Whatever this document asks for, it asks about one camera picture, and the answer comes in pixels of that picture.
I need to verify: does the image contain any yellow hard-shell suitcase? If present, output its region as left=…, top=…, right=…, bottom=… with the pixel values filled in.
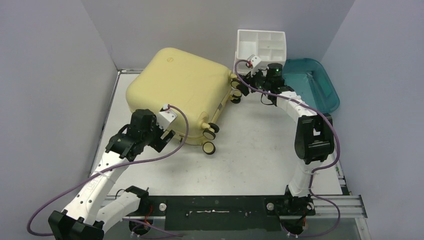
left=125, top=47, right=242, bottom=155

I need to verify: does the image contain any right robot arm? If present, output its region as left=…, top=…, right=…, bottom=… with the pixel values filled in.
left=234, top=59, right=337, bottom=215

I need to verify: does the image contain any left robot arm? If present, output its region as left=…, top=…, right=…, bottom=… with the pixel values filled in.
left=48, top=108, right=178, bottom=240

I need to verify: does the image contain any white plastic drawer organizer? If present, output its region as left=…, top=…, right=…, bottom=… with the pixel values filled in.
left=234, top=29, right=287, bottom=69

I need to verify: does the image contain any teal transparent plastic tray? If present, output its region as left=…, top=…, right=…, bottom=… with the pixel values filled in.
left=282, top=58, right=340, bottom=114

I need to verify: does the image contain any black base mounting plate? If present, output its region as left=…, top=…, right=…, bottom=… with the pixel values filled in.
left=129, top=195, right=316, bottom=232

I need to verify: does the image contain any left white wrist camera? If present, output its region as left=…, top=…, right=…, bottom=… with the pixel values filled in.
left=156, top=104, right=177, bottom=131

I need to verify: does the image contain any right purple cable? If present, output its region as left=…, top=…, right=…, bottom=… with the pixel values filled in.
left=233, top=59, right=342, bottom=239

